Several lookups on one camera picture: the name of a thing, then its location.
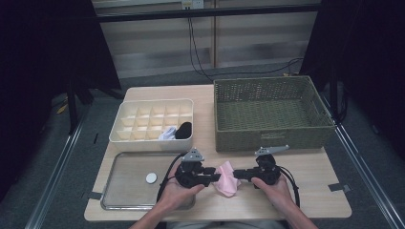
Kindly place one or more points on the black curtain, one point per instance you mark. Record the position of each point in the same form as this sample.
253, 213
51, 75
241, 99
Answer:
372, 47
38, 63

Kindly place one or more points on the person's left hand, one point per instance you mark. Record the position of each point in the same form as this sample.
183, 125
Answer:
176, 197

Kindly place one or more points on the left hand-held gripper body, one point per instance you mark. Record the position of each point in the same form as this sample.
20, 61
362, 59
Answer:
191, 176

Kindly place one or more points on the person's right hand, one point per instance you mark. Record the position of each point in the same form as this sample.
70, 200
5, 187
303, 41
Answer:
275, 194

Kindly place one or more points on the clear plastic lid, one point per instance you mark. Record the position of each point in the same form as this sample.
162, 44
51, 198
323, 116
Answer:
127, 178

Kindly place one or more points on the white wall socket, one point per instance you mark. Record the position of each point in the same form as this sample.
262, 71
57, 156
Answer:
192, 4

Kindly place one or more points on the black metal stand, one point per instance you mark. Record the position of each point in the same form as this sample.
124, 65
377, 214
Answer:
72, 105
333, 95

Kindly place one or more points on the green woven basket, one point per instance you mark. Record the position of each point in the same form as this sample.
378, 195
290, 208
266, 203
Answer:
229, 89

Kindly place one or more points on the black tape strip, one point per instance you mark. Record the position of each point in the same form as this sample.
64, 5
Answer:
95, 138

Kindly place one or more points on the cream divided storage box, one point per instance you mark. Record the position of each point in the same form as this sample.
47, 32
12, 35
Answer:
153, 144

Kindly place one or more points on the small yellow object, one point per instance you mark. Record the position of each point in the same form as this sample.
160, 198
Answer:
62, 108

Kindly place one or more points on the metal floor rail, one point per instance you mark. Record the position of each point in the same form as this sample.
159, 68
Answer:
369, 176
52, 184

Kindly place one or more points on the black horizontal bar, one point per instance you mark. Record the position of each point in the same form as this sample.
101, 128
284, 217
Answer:
159, 15

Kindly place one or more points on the black sock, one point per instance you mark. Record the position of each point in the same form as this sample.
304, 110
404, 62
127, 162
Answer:
187, 126
184, 132

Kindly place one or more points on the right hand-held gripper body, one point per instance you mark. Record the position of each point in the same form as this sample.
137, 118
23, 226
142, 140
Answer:
267, 170

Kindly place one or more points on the grey tape piece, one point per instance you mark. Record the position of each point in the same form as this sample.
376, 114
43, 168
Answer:
339, 187
95, 195

